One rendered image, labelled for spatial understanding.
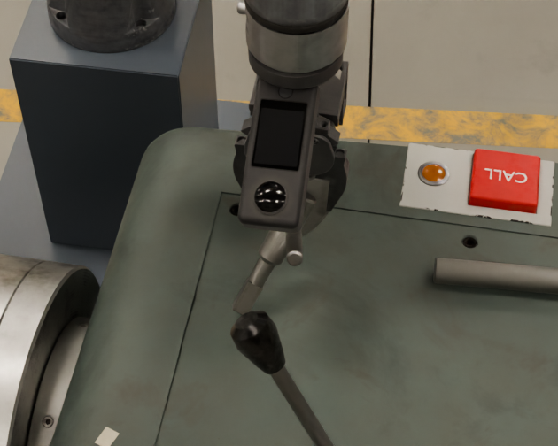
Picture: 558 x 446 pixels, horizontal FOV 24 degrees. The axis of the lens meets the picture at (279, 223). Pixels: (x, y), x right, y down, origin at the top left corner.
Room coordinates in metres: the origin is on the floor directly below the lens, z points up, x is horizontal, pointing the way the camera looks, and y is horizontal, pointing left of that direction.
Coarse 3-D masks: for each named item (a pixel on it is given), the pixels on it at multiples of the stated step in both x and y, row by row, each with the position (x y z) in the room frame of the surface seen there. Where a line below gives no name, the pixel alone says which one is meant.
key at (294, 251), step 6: (288, 234) 0.61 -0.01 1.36; (294, 234) 0.60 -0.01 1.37; (300, 234) 0.61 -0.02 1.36; (288, 240) 0.59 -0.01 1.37; (294, 240) 0.59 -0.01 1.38; (300, 240) 0.60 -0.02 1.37; (288, 246) 0.58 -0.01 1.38; (294, 246) 0.58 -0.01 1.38; (300, 246) 0.58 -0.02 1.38; (288, 252) 0.57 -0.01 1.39; (294, 252) 0.57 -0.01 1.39; (300, 252) 0.57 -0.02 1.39; (288, 258) 0.57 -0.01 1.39; (294, 258) 0.57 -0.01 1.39; (300, 258) 0.57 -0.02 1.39; (294, 264) 0.56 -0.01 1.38
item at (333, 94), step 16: (256, 64) 0.68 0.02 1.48; (336, 64) 0.68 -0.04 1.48; (256, 80) 0.72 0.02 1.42; (272, 80) 0.67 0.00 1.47; (288, 80) 0.66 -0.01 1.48; (304, 80) 0.66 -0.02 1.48; (320, 80) 0.67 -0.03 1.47; (336, 80) 0.72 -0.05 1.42; (320, 96) 0.70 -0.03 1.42; (336, 96) 0.70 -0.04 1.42; (320, 112) 0.68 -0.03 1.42; (336, 112) 0.68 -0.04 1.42; (320, 128) 0.67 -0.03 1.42; (320, 144) 0.66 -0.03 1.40; (336, 144) 0.66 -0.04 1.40; (320, 160) 0.66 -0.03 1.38
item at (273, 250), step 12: (312, 204) 0.65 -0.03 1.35; (264, 240) 0.64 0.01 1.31; (276, 240) 0.63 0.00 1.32; (264, 252) 0.63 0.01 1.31; (276, 252) 0.63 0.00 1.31; (264, 264) 0.62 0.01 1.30; (276, 264) 0.62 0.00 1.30; (252, 276) 0.62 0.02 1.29; (264, 276) 0.62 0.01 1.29; (252, 288) 0.61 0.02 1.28; (240, 300) 0.61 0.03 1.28; (252, 300) 0.61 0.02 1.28; (240, 312) 0.60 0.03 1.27
